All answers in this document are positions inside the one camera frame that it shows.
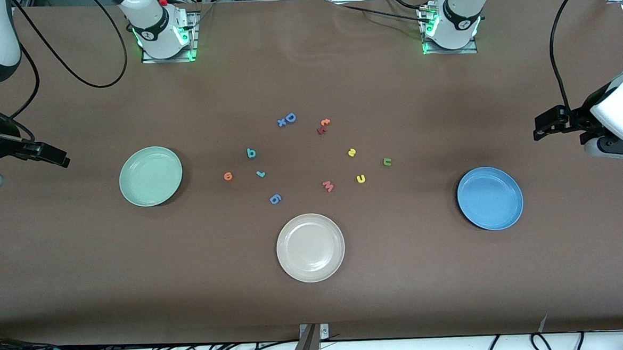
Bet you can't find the silver table edge bracket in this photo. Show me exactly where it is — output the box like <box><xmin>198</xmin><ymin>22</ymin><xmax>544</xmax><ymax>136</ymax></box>
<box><xmin>298</xmin><ymin>322</ymin><xmax>330</xmax><ymax>341</ymax></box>

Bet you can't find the green plate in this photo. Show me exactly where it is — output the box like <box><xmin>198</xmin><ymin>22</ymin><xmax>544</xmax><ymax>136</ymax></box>
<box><xmin>117</xmin><ymin>145</ymin><xmax>185</xmax><ymax>208</ymax></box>

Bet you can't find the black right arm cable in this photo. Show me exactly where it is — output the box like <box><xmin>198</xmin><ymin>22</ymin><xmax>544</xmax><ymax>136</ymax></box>
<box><xmin>0</xmin><ymin>0</ymin><xmax>133</xmax><ymax>144</ymax></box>

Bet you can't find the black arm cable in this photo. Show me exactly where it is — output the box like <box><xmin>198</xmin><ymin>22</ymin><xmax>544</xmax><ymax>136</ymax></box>
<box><xmin>546</xmin><ymin>0</ymin><xmax>615</xmax><ymax>112</ymax></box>
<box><xmin>0</xmin><ymin>0</ymin><xmax>133</xmax><ymax>144</ymax></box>

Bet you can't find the short black base cable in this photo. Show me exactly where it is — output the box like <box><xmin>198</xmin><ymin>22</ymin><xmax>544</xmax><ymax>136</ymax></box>
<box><xmin>385</xmin><ymin>0</ymin><xmax>434</xmax><ymax>13</ymax></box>

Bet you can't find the black looped floor cable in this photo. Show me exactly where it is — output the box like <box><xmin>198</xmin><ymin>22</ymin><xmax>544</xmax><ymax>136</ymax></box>
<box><xmin>529</xmin><ymin>331</ymin><xmax>555</xmax><ymax>350</ymax></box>

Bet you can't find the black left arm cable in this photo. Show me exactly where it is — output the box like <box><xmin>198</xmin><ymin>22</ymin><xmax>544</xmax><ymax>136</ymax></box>
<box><xmin>546</xmin><ymin>0</ymin><xmax>615</xmax><ymax>112</ymax></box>

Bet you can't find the beige plate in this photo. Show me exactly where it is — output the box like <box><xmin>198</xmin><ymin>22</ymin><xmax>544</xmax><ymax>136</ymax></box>
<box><xmin>274</xmin><ymin>212</ymin><xmax>347</xmax><ymax>285</ymax></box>

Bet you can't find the long black base cable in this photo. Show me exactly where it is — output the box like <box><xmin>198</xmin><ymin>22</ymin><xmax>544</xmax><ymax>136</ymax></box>
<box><xmin>334</xmin><ymin>0</ymin><xmax>428</xmax><ymax>28</ymax></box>

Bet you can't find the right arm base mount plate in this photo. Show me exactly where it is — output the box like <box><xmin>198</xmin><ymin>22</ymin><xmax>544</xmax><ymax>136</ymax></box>
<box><xmin>140</xmin><ymin>10</ymin><xmax>200</xmax><ymax>64</ymax></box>

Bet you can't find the blue plate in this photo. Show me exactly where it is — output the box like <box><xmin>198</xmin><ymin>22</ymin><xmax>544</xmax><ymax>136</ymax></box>
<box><xmin>455</xmin><ymin>165</ymin><xmax>526</xmax><ymax>233</ymax></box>

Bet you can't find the brown table cover mat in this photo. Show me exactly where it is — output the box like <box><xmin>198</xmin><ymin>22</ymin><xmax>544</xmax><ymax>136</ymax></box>
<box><xmin>0</xmin><ymin>0</ymin><xmax>623</xmax><ymax>350</ymax></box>

